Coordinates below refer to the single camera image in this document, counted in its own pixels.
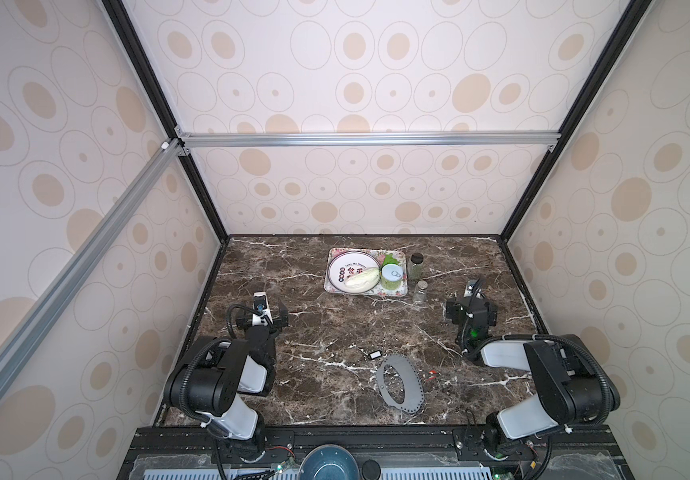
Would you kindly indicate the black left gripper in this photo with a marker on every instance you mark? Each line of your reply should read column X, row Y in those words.
column 278, row 323

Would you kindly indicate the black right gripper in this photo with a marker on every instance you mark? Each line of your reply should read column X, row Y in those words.
column 456, row 310

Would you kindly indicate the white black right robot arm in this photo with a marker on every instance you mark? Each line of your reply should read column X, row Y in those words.
column 572, row 387

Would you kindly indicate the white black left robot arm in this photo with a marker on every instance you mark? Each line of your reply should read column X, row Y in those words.
column 207, row 383

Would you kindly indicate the small clear glass jar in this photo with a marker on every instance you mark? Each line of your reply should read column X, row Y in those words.
column 420, row 294

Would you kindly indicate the dark lid glass jar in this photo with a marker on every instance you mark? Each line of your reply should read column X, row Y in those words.
column 416, row 266

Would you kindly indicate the green tin can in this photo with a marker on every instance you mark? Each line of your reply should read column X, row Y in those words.
column 392, row 277

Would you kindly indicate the floral rectangular tray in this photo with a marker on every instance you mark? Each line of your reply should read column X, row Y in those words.
column 378, row 290

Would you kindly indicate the green toy leaf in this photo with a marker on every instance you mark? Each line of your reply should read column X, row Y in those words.
column 390, row 259

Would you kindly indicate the white plate with red text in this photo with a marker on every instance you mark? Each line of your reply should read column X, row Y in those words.
column 347, row 264

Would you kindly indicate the pale green toy cabbage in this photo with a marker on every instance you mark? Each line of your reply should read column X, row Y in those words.
column 362, row 282

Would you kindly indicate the silver aluminium crossbar back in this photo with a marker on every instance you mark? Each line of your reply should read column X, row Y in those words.
column 188, row 140

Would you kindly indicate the silver aluminium crossbar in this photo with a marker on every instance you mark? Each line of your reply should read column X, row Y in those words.
column 24, row 341
column 188, row 140

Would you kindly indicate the silver aluminium crossbar left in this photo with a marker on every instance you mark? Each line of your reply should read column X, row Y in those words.
column 24, row 341

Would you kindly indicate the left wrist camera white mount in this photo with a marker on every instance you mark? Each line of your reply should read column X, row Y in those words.
column 262, row 315

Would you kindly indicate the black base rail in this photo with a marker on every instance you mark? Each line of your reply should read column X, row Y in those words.
column 403, row 452

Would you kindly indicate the black corner frame post right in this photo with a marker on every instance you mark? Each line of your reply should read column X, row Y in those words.
column 608, row 58

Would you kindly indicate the black corner frame post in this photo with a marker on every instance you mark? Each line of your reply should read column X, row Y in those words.
column 122, row 24
column 608, row 58

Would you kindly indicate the black corner frame post left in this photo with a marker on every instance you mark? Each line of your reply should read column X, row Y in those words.
column 122, row 24

